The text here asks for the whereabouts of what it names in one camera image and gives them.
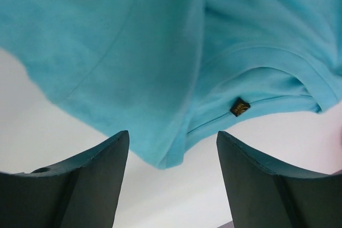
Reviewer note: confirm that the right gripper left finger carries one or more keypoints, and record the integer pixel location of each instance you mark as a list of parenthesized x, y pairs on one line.
[(81, 191)]

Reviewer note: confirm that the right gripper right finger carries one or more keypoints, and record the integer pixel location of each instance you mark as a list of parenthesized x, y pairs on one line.
[(264, 191)]

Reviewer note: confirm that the turquoise t shirt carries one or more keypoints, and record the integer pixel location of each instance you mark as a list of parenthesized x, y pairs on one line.
[(173, 72)]

